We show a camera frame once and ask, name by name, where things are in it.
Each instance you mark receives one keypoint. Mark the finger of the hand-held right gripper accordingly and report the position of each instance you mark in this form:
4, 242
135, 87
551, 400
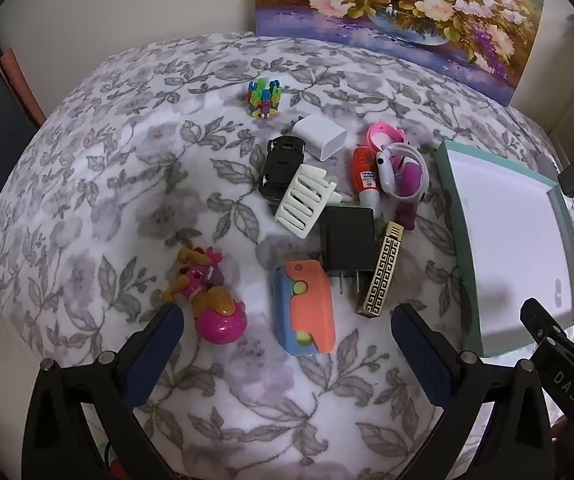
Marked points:
562, 375

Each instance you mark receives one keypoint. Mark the orange blue toy knife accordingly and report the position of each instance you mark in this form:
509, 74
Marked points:
309, 310

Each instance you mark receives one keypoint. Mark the orange glue tube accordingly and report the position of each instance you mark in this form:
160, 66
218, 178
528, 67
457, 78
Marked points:
365, 172

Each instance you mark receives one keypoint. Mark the white power strip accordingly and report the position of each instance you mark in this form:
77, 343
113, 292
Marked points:
549, 167

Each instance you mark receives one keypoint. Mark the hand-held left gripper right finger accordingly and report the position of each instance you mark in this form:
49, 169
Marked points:
419, 355

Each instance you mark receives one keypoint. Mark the gold black patterned lighter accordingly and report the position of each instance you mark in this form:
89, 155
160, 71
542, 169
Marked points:
379, 272

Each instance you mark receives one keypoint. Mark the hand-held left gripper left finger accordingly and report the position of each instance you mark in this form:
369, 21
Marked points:
154, 355

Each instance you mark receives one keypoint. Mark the white wristband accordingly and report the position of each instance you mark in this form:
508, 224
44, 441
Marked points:
386, 172

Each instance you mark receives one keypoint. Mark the pink watch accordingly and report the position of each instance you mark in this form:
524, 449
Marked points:
382, 135

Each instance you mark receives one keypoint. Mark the grey floral blanket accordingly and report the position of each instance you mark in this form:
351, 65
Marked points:
117, 185

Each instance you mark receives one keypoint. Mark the floral painting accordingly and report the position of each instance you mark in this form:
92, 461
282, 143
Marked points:
392, 10

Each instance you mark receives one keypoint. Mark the pink brown toy dog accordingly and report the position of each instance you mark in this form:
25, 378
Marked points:
212, 305

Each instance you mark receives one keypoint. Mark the white charger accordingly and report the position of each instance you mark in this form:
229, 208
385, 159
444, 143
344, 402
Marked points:
319, 137

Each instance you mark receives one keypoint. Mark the black toy car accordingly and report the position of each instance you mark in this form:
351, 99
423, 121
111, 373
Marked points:
279, 165

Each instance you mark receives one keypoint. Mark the purple clip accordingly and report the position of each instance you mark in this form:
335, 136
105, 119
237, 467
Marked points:
408, 217

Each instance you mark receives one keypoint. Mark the colourful plastic block toy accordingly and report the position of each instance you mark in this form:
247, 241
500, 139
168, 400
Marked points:
263, 100

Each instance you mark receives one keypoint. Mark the cream hair claw clip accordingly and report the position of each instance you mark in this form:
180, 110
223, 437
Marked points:
302, 200

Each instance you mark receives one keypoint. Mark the black power adapter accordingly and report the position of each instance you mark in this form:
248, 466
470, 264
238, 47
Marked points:
347, 237

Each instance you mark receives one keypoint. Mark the teal box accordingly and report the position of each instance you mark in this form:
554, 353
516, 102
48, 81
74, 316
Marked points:
507, 240

